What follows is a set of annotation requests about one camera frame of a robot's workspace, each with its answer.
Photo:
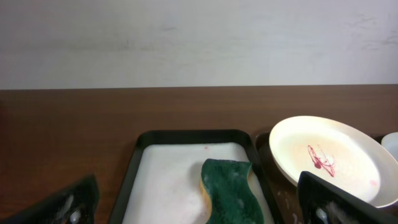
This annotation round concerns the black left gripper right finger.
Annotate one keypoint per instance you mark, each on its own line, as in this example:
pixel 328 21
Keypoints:
pixel 324 203

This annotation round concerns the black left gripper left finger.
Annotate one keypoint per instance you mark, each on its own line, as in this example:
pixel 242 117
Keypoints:
pixel 75 203

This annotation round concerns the cream plate with red stain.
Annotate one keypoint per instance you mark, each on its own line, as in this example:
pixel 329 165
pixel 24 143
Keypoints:
pixel 336 153

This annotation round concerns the pale green plate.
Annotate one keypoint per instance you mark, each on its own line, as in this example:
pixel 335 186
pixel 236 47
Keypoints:
pixel 390 143

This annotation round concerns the green and yellow sponge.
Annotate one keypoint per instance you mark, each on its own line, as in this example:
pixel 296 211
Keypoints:
pixel 227 194

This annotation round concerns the dark brown serving tray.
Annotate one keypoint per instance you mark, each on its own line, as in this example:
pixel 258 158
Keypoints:
pixel 284 192

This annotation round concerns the black tray with white liner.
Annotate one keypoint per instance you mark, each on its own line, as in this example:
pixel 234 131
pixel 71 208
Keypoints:
pixel 162 181

